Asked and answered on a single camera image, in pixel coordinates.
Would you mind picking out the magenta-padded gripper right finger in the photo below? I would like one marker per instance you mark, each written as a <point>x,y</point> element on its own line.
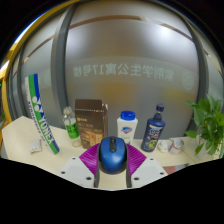
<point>143,168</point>

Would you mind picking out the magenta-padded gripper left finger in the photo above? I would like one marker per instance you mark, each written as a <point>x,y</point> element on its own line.
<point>83,168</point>

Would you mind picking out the blue and black computer mouse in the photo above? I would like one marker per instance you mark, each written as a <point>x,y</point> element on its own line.
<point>112,155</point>

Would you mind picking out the crumpled white tissue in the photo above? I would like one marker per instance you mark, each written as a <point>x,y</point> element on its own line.
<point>163,146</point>

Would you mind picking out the dark blue pump bottle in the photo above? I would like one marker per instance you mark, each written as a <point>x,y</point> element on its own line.
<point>152,133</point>

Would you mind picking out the small jar with white lid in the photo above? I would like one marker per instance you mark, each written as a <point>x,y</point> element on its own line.
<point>176,146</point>

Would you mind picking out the clear bottle with green label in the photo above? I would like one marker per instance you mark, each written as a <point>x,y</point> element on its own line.
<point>71,128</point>

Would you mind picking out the white bottle with blue cap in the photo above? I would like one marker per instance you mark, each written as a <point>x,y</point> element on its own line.
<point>127,128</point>

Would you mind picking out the brown cracker box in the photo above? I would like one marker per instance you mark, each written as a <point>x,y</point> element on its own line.
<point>88,120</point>

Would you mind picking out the small white packet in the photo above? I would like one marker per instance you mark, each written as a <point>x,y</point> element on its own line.
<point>35,146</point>

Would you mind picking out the white green blue shuttlecock tube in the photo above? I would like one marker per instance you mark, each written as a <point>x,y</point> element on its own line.
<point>41,120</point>

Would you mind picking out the green plant in white pot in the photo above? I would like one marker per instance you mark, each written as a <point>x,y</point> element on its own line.
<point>208,126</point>

